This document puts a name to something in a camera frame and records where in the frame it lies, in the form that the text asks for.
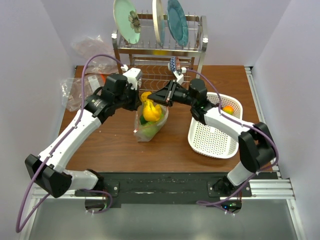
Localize steel two-tier dish rack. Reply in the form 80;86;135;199
111;12;209;93

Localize crumpled clear bag at back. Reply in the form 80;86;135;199
71;35;118;75

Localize green cabbage toy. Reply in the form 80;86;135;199
139;122;159;139

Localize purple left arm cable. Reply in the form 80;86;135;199
15;54;128;233

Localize mint green floral plate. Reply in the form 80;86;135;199
113;0;141;45

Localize white perforated plastic basket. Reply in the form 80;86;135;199
187;92;243;159

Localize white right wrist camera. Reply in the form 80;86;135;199
173;67;187;85

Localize red yellow mango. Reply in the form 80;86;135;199
222;105;234;115

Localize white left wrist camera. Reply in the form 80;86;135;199
123;67;143;90

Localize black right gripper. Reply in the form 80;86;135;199
147;80;196;108

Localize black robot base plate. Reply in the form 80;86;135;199
74;171;252;210

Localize cream rimmed plate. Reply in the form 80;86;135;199
152;0;165;47

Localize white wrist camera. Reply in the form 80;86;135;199
173;67;187;85
123;67;143;90

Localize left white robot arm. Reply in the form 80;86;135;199
25;68;143;198

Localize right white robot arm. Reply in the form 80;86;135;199
147;78;279;197

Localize teal blue plate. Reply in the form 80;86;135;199
167;0;189;48

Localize blue white patterned bowl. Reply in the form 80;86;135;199
168;56;181;73

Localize yellow banana bunch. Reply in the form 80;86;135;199
140;91;162;122

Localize dark green cucumber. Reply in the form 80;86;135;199
139;115;148;125

